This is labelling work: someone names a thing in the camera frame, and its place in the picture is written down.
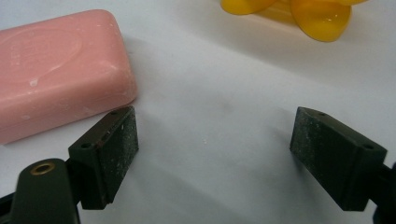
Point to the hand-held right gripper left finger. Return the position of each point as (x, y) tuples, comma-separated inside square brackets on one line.
[(106, 161)]

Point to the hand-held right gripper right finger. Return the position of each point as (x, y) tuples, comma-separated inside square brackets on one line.
[(336, 165)]

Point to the pink soap bar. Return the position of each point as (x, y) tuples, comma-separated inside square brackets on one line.
[(59, 71)]

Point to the yellow plastic toy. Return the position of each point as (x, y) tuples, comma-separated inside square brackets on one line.
[(311, 14)]

